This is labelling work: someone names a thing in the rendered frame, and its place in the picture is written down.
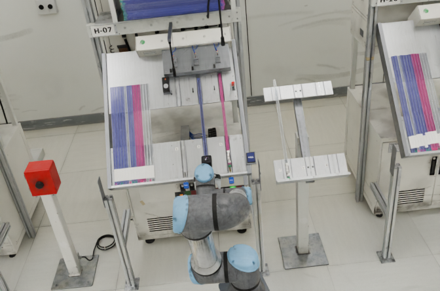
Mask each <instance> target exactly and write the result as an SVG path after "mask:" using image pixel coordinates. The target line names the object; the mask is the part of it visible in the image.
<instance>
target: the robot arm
mask: <svg viewBox="0 0 440 291"><path fill-rule="evenodd" d="M201 161H202V164H200V165H198V166H197V167H196V169H195V171H194V184H195V188H196V195H183V196H177V197H175V199H174V203H173V232H174V233H178V234H180V233H181V234H182V235H183V236H184V237H185V238H186V239H188V242H189V246H190V248H191V252H192V254H190V256H189V258H188V272H189V277H190V280H191V282H192V283H193V284H200V285H203V284H216V283H228V282H229V283H230V284H229V287H228V291H265V286H264V284H263V282H262V281H261V279H260V271H259V257H258V254H257V252H256V251H255V249H253V248H252V247H250V246H248V245H246V244H235V245H234V246H233V247H230V248H229V251H226V252H220V251H218V249H216V247H215V245H214V241H213V235H212V231H221V230H226V229H230V228H232V227H235V226H237V225H239V224H240V223H242V222H243V221H244V220H245V219H246V218H247V217H248V216H249V212H250V205H252V197H251V188H250V187H233V188H223V189H221V176H220V174H214V171H213V168H212V159H211V155H206V156H202V157H201ZM215 184H217V186H218V189H216V188H215Z"/></svg>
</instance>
